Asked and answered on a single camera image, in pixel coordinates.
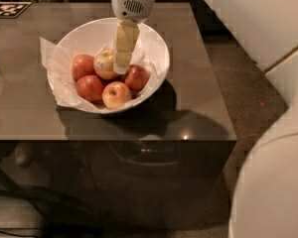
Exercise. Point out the white bowl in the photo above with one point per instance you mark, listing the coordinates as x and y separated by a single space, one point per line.
151 52

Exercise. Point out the white tissue paper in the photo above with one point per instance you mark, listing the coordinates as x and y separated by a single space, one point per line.
58 60

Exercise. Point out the yellow-red top apple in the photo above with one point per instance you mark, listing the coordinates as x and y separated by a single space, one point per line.
103 65

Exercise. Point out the black white fiducial marker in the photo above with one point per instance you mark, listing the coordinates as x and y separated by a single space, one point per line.
12 10

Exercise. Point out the yellow-red apple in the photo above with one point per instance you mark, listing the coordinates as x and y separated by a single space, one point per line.
103 65
116 94

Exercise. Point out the red apple front left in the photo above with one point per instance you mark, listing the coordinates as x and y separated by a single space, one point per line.
90 88

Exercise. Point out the red apple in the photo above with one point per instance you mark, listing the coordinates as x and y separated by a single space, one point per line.
82 66
90 88
136 77

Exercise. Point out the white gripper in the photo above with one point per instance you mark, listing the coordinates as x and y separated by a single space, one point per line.
133 6

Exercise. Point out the red apple right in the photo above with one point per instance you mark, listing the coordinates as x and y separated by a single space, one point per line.
136 77

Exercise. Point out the red apple back left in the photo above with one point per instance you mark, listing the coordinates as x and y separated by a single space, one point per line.
82 66

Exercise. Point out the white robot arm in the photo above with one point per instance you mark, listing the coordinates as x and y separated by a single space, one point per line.
265 197

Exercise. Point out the yellow-red front apple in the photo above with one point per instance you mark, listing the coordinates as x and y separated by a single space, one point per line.
116 94

